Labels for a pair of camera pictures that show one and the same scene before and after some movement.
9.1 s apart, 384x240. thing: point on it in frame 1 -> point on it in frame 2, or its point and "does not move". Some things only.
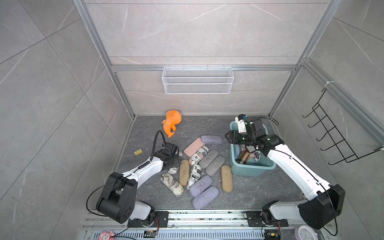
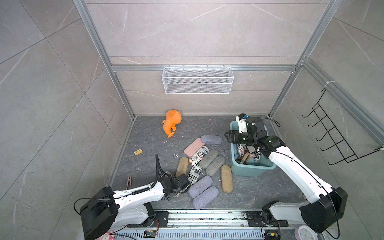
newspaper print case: x=257 y=156 does not move
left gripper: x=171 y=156 -> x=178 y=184
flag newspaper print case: x=174 y=172 -> x=240 y=149
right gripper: x=233 y=137 does not move
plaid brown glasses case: x=242 y=159 does not move
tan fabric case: x=184 y=172 does not move
